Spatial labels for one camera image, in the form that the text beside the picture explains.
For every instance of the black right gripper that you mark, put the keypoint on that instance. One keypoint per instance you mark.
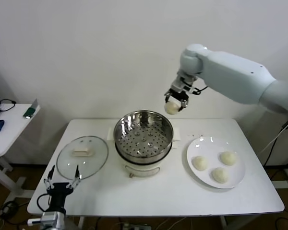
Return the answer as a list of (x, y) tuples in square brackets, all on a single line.
[(180, 95)]

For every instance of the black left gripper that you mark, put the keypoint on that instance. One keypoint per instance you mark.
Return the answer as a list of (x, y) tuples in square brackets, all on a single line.
[(60, 188)]

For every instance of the white steamed baozi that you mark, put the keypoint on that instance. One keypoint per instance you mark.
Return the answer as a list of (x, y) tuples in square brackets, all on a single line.
[(171, 107), (200, 163), (228, 158), (220, 175)]

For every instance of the pale right robot arm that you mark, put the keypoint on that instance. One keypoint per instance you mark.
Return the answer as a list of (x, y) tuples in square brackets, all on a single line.
[(230, 72)]

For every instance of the perforated steel steamer basket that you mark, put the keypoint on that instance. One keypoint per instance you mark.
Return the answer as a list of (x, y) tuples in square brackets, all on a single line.
[(144, 143)]

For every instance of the white table leg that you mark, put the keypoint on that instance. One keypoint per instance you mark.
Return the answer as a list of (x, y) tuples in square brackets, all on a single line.
[(81, 222), (224, 223)]

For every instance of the white round plate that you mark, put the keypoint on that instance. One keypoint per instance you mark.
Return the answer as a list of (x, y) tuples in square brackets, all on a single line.
[(199, 146)]

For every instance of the white side table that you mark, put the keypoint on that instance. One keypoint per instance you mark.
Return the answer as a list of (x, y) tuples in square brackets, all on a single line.
[(14, 124)]

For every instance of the white electric cooking pot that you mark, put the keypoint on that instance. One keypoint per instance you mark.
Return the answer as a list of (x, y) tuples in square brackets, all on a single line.
[(141, 169)]

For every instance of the white floor power strip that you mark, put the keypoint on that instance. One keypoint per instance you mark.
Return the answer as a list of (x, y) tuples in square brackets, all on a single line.
[(136, 227)]

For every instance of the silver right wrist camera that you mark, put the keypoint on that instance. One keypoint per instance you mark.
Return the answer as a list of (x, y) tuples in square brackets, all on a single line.
[(181, 83)]

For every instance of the white stand base frame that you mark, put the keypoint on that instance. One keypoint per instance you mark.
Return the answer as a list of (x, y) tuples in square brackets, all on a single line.
[(283, 184)]

